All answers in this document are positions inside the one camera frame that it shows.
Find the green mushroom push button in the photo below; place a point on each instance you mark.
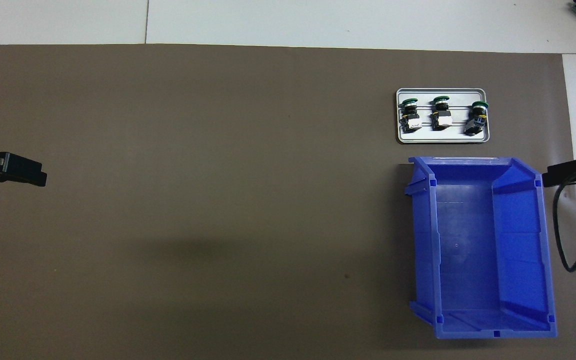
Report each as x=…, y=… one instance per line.
x=441, y=119

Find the green push button dark block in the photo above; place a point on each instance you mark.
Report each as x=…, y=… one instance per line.
x=475, y=123

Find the green push button white block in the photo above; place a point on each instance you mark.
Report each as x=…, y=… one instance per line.
x=410, y=121

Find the blue plastic storage bin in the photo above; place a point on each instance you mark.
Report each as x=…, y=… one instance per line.
x=468, y=250

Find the grey metal tray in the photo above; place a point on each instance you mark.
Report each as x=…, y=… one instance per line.
x=443, y=136

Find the brown table mat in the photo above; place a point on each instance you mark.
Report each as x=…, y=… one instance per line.
x=218, y=150

